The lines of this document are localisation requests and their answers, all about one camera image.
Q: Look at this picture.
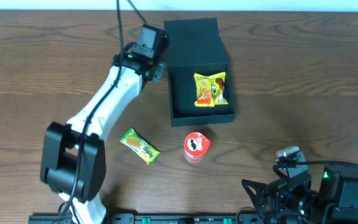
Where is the dark green open box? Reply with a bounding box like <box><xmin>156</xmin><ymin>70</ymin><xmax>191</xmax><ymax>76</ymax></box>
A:
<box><xmin>164</xmin><ymin>18</ymin><xmax>236</xmax><ymax>127</ymax></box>

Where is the black mounting rail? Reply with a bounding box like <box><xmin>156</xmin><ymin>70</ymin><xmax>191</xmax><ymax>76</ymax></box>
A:
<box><xmin>28</xmin><ymin>213</ymin><xmax>267</xmax><ymax>224</ymax></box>

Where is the red Pringles can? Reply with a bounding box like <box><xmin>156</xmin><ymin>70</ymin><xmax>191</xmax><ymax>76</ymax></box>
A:
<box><xmin>183</xmin><ymin>132</ymin><xmax>211</xmax><ymax>162</ymax></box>

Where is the green yellow snack packet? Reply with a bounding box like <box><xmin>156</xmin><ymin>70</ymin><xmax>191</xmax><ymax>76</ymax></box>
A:
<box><xmin>120</xmin><ymin>128</ymin><xmax>160</xmax><ymax>165</ymax></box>

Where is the yellow orange biscuit packet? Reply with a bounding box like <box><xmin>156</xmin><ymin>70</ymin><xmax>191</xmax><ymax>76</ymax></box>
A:
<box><xmin>194</xmin><ymin>73</ymin><xmax>214</xmax><ymax>107</ymax></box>

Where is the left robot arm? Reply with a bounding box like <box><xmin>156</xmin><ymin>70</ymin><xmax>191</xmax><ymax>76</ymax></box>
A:
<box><xmin>29</xmin><ymin>24</ymin><xmax>168</xmax><ymax>223</ymax></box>

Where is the yellow chocolate bar wrapper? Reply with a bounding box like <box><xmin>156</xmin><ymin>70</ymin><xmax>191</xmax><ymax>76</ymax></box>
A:
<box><xmin>209</xmin><ymin>72</ymin><xmax>228</xmax><ymax>105</ymax></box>

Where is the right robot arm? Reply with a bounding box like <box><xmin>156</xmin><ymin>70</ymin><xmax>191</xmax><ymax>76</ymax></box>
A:
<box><xmin>242</xmin><ymin>146</ymin><xmax>358</xmax><ymax>223</ymax></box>

